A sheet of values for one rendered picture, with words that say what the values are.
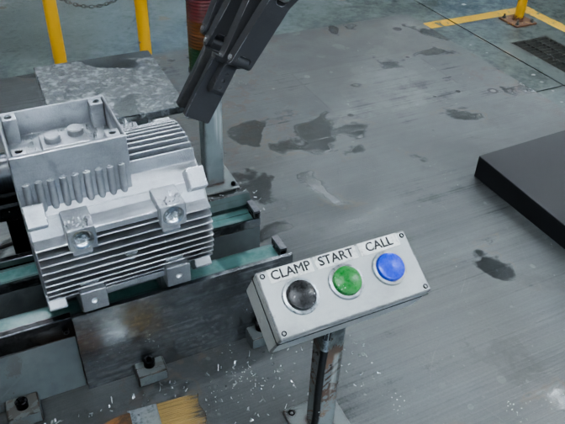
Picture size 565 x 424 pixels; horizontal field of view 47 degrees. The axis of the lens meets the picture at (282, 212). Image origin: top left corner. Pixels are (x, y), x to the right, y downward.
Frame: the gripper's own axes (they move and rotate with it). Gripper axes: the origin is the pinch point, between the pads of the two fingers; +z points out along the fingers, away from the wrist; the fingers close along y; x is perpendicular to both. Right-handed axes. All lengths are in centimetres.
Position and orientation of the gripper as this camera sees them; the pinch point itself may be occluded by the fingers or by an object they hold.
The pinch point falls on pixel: (206, 85)
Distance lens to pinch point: 69.7
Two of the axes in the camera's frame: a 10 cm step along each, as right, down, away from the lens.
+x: 7.7, 1.9, 6.1
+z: -4.8, 8.1, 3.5
